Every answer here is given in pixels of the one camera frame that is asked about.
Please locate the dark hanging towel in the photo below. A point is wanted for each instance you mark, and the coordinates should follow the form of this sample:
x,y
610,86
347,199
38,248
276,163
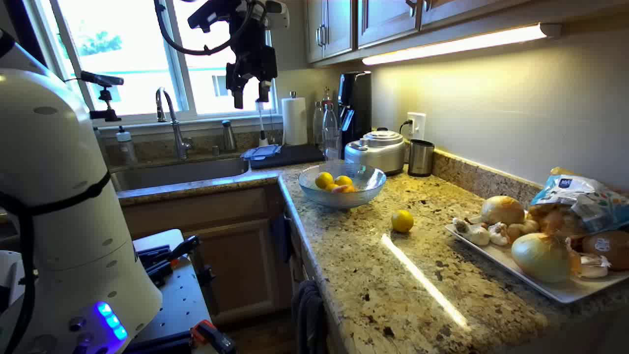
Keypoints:
x,y
310,317

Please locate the black soda maker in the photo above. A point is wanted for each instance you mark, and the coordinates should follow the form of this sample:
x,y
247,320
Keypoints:
x,y
355,108

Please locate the kitchen sink basin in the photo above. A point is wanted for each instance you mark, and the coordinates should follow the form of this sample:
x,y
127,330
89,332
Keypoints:
x,y
178,171

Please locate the chrome sink sprayer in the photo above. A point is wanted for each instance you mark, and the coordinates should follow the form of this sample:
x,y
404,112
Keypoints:
x,y
229,134

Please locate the blue white plastic bag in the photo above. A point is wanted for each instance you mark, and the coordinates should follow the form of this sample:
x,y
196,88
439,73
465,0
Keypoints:
x,y
577,193

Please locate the white wall outlet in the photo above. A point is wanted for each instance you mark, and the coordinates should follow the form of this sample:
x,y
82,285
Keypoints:
x,y
418,124

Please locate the yellow lemon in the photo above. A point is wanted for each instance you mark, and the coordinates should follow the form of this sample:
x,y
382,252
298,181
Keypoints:
x,y
402,220
325,179

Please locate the white window frame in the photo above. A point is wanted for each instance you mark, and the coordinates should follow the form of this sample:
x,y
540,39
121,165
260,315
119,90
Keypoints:
x,y
178,71

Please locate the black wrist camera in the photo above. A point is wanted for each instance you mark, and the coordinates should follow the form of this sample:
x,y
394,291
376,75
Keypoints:
x,y
207,12

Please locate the chrome kitchen faucet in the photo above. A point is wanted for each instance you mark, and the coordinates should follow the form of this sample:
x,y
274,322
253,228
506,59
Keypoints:
x,y
172,110

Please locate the white mushroom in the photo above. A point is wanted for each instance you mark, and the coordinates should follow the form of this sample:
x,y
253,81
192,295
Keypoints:
x,y
481,236
500,234

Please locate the grey robot mounting table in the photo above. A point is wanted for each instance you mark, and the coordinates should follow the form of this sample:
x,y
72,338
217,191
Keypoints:
x,y
178,295

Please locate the clear soap dispenser bottle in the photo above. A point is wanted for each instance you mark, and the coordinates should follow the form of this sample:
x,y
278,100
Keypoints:
x,y
125,147

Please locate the black tool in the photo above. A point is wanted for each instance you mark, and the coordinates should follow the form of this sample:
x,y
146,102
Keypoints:
x,y
164,258

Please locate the black camera on stand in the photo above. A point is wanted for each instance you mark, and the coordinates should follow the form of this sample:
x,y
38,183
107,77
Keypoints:
x,y
105,98

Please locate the orange black clamp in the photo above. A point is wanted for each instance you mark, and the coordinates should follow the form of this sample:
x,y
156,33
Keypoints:
x,y
213,334

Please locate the white paper towel roll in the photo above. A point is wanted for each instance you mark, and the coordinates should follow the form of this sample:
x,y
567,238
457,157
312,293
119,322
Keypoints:
x,y
294,120

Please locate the stainless steel cup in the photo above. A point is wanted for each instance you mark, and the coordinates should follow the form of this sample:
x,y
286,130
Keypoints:
x,y
422,157

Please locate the large pale onion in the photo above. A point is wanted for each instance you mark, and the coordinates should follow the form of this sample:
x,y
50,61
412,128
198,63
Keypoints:
x,y
542,256

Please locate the wooden base cabinet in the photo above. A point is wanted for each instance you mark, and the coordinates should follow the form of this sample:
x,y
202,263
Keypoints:
x,y
237,261

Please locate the round brown onion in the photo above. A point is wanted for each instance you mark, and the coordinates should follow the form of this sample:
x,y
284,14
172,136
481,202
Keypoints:
x,y
504,208

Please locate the white rectangular plate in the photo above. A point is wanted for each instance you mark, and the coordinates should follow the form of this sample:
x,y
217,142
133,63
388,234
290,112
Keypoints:
x,y
524,277

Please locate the clear glass bottle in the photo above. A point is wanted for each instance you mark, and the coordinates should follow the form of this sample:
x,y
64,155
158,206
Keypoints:
x,y
329,134

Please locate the white dish brush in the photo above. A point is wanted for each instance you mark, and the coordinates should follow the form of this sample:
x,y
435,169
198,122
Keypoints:
x,y
262,124

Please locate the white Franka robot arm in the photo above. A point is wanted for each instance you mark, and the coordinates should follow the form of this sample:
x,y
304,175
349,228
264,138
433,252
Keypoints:
x,y
60,197

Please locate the white garlic bulb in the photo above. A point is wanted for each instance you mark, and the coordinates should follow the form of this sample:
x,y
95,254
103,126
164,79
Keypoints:
x,y
593,265

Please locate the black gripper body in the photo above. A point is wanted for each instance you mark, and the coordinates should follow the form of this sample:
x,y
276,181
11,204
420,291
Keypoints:
x,y
253,63

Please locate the under-cabinet light bar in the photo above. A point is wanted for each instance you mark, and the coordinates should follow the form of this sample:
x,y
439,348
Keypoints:
x,y
459,43

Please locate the wooden upper cabinet door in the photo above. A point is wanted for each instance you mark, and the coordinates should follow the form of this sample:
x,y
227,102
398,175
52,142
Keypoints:
x,y
335,25
459,8
386,18

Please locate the clear glass bowl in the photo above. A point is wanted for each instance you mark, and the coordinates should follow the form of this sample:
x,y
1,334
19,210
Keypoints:
x,y
343,197

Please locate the brown onion under bag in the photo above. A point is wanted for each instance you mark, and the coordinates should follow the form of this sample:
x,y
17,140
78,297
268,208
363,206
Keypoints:
x,y
553,220

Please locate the black ribbed drying mat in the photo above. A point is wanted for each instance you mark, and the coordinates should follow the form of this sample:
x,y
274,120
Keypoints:
x,y
282,155

